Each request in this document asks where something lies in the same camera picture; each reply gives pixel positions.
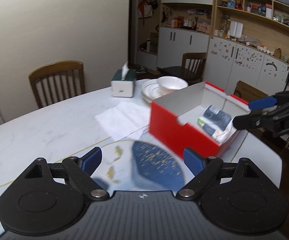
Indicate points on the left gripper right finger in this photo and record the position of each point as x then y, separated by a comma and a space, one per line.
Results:
205, 171

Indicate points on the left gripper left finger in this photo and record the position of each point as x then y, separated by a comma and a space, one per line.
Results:
79, 171

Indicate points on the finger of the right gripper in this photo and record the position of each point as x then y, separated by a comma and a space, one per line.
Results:
262, 103
250, 121

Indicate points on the brown cardboard box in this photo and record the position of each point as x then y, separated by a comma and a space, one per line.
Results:
247, 92

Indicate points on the red cardboard box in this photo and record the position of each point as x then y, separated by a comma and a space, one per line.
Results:
174, 118

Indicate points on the white paper napkin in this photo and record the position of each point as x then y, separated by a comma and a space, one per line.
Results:
126, 120

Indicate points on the white bowl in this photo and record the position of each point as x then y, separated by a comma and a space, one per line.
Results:
168, 84

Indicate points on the stack of white plates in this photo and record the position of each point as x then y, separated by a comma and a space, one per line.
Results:
151, 90

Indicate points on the green white tissue box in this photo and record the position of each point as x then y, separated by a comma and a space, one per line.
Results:
123, 82

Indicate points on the white wall cabinets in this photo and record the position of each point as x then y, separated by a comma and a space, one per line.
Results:
244, 40

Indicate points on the wooden chair by wall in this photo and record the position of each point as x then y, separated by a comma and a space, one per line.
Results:
57, 82

